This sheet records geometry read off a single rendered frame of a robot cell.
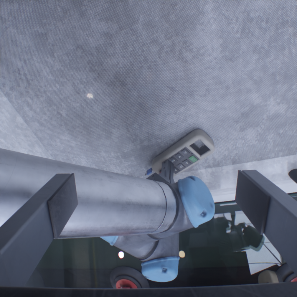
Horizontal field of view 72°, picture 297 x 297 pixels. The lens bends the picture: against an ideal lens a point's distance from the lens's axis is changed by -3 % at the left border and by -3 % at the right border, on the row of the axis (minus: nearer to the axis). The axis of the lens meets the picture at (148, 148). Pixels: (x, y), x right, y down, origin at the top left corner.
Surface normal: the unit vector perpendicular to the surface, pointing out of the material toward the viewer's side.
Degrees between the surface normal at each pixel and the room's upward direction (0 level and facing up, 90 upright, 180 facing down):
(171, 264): 87
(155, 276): 0
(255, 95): 0
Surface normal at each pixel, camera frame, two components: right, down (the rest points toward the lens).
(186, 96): -0.12, 0.63
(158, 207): 0.73, -0.06
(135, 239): -0.31, 0.44
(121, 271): -0.39, -0.12
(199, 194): 0.70, -0.49
